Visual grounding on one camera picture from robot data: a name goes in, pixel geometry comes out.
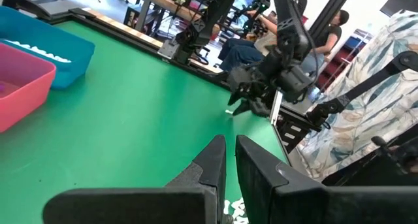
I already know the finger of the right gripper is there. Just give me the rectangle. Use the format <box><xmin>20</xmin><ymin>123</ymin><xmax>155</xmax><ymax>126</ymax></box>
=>
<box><xmin>232</xmin><ymin>99</ymin><xmax>259</xmax><ymax>117</ymax></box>
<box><xmin>227</xmin><ymin>88</ymin><xmax>251</xmax><ymax>106</ymax></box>

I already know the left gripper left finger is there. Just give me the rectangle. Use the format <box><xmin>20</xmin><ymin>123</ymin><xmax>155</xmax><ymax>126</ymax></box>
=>
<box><xmin>42</xmin><ymin>135</ymin><xmax>228</xmax><ymax>224</ymax></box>

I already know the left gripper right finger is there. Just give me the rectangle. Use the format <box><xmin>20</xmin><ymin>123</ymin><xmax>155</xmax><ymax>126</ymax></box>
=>
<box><xmin>235</xmin><ymin>135</ymin><xmax>418</xmax><ymax>224</ymax></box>

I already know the pink plastic bin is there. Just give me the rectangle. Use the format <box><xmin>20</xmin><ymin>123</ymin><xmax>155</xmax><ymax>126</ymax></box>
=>
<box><xmin>0</xmin><ymin>42</ymin><xmax>57</xmax><ymax>133</ymax></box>

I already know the blue plastic bin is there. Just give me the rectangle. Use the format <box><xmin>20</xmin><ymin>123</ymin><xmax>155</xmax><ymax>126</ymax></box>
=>
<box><xmin>0</xmin><ymin>5</ymin><xmax>96</xmax><ymax>90</ymax></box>

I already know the red and blue storage rack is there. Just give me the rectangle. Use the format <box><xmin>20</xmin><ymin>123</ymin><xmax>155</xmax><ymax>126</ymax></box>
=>
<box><xmin>318</xmin><ymin>27</ymin><xmax>373</xmax><ymax>88</ymax></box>

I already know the green table mat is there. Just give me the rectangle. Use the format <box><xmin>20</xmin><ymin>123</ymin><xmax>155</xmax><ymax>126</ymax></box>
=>
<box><xmin>0</xmin><ymin>20</ymin><xmax>288</xmax><ymax>224</ymax></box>

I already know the person in floral shirt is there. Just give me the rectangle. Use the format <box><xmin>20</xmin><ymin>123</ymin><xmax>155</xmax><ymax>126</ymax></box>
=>
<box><xmin>295</xmin><ymin>10</ymin><xmax>418</xmax><ymax>182</ymax></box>

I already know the black bulky equipment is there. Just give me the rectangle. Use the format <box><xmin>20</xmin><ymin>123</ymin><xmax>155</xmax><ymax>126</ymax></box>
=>
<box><xmin>321</xmin><ymin>125</ymin><xmax>418</xmax><ymax>187</ymax></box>

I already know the wooden workbench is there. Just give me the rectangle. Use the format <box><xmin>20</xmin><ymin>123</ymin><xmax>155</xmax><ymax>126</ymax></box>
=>
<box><xmin>137</xmin><ymin>0</ymin><xmax>223</xmax><ymax>35</ymax></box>

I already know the wooden table side board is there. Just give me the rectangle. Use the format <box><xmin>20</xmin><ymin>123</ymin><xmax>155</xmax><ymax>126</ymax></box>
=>
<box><xmin>81</xmin><ymin>7</ymin><xmax>225</xmax><ymax>75</ymax></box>

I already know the white bar on frame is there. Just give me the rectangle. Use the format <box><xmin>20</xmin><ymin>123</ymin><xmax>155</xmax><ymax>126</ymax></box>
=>
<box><xmin>269</xmin><ymin>89</ymin><xmax>283</xmax><ymax>126</ymax></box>

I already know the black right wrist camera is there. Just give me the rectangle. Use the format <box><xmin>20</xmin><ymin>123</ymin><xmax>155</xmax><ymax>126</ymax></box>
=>
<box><xmin>279</xmin><ymin>64</ymin><xmax>315</xmax><ymax>103</ymax></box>

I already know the black diagonal frame strut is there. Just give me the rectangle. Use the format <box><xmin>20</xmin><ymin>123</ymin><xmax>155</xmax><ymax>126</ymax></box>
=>
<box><xmin>308</xmin><ymin>0</ymin><xmax>356</xmax><ymax>39</ymax></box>

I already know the black table frame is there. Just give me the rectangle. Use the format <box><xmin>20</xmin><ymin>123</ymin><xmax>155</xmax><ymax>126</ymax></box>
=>
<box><xmin>48</xmin><ymin>7</ymin><xmax>323</xmax><ymax>153</ymax></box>

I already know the black frame hook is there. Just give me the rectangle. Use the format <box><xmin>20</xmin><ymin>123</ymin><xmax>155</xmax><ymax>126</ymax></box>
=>
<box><xmin>1</xmin><ymin>0</ymin><xmax>52</xmax><ymax>22</ymax></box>

